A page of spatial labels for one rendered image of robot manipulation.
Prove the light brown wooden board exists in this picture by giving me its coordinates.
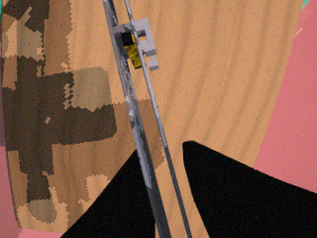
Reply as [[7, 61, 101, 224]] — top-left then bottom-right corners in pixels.
[[0, 0, 304, 238]]

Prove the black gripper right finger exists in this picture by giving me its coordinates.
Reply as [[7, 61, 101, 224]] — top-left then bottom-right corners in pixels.
[[182, 140, 317, 238]]

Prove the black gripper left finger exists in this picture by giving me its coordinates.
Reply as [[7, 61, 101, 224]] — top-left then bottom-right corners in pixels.
[[60, 148, 156, 238]]

